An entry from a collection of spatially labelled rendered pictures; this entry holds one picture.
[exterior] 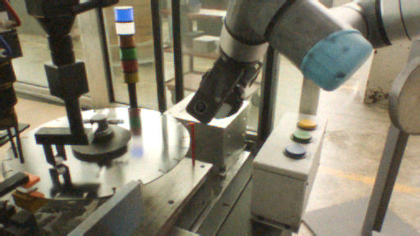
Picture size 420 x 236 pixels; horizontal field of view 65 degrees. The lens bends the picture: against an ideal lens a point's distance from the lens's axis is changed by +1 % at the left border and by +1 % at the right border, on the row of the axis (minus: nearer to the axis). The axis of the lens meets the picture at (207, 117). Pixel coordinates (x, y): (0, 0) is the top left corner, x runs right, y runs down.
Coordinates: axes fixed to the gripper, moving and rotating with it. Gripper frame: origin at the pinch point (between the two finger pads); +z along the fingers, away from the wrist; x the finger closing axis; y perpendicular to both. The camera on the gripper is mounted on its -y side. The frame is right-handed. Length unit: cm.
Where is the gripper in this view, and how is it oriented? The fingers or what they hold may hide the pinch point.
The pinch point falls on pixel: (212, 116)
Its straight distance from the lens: 67.7
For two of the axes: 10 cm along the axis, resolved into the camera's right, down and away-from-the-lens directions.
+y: 5.7, -6.6, 4.8
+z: -1.5, 4.9, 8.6
